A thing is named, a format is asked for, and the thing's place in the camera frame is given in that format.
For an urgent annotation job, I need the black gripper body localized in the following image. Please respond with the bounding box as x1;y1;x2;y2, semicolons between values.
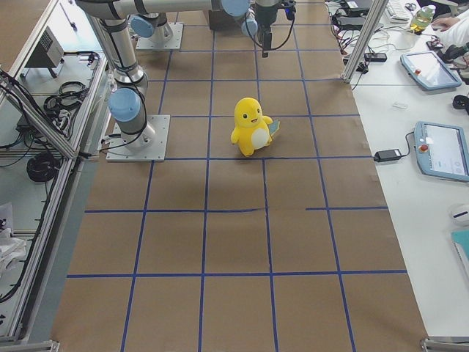
254;0;278;26

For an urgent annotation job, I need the yellow plush penguin toy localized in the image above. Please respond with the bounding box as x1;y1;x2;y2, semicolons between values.
230;98;280;157

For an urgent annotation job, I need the yellow drink bottle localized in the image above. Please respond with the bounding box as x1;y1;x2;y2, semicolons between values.
410;4;436;34

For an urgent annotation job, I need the far teach pendant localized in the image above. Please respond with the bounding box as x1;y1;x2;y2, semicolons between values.
400;51;462;90

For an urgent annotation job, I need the teach pendant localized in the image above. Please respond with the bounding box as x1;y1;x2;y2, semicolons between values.
414;121;468;183
400;51;462;90

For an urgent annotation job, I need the black power brick on desk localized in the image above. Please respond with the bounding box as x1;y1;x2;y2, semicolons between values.
373;149;402;163

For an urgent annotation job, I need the near teach pendant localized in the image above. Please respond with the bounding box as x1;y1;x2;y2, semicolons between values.
414;121;468;183

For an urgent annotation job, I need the grey electronics box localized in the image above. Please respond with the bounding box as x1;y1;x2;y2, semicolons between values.
25;26;64;78

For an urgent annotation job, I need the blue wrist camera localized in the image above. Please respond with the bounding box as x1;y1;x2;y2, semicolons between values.
281;0;296;21

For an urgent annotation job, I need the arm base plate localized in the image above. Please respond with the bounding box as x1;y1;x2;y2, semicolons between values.
106;114;170;162
134;22;184;51

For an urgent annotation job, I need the aluminium frame post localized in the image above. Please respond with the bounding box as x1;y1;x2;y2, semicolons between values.
341;0;388;83

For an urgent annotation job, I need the coiled black cable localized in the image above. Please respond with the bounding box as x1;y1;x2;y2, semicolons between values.
26;150;60;183

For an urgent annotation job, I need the aluminium side frame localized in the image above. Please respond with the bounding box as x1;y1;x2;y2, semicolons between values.
1;1;108;345

